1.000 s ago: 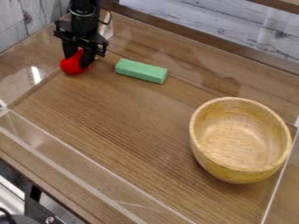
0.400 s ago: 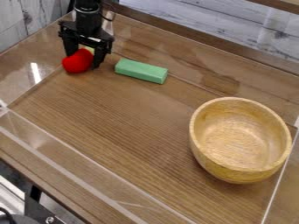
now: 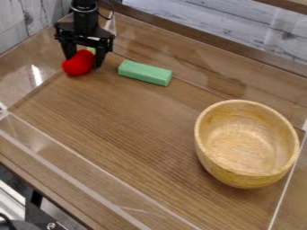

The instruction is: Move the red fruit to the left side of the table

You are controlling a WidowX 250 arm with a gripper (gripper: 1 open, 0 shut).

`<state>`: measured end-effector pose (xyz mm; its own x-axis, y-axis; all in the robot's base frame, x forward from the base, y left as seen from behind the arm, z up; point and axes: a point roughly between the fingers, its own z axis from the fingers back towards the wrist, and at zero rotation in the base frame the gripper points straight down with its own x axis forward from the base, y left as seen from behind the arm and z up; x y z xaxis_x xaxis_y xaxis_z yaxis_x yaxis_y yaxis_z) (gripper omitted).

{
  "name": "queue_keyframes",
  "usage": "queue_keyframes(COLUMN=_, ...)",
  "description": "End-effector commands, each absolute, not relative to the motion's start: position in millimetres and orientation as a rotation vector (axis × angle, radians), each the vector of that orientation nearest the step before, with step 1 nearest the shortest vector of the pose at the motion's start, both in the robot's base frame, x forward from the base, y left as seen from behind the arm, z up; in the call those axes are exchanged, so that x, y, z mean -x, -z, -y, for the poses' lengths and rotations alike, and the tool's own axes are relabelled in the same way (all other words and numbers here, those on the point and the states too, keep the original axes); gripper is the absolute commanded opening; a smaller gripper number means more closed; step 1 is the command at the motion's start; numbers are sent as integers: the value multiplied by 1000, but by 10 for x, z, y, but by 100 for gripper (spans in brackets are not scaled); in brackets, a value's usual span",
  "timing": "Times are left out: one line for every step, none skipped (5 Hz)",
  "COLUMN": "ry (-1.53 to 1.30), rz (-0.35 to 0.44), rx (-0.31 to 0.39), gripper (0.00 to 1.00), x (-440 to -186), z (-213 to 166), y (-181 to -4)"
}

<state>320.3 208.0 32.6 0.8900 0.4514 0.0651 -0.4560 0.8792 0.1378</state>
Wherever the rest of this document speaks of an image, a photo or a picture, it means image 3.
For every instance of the clear acrylic tray wall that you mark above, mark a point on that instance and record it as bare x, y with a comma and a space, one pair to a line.
100, 200

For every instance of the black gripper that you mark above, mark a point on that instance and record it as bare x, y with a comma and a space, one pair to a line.
81, 32

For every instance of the black table leg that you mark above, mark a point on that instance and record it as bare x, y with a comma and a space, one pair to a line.
36, 198

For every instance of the red plush fruit green leaf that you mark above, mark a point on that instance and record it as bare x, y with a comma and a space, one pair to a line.
80, 63

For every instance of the green rectangular block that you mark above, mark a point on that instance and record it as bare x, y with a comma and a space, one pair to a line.
145, 73

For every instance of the black device bottom left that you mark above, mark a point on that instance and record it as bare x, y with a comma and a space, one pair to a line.
26, 217

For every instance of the light wooden bowl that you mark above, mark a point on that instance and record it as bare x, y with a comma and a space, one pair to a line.
245, 143

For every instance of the clear acrylic corner bracket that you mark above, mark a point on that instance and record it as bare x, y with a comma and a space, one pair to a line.
106, 28

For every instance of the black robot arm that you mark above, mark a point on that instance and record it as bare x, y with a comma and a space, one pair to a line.
84, 2

